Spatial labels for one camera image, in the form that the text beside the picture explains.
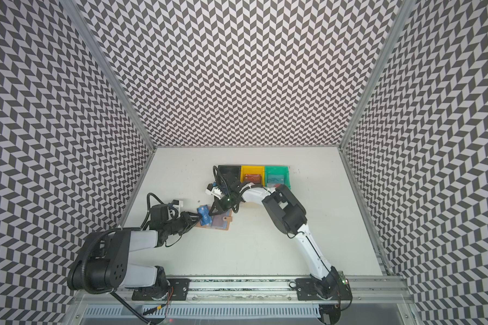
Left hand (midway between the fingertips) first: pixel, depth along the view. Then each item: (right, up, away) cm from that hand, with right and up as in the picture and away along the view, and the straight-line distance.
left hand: (201, 218), depth 90 cm
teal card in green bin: (+33, +16, +11) cm, 39 cm away
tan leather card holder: (+9, -1, -1) cm, 9 cm away
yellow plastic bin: (+23, +22, +10) cm, 33 cm away
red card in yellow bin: (+24, +17, +12) cm, 32 cm away
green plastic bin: (+37, +22, +15) cm, 45 cm away
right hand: (+4, +1, +1) cm, 5 cm away
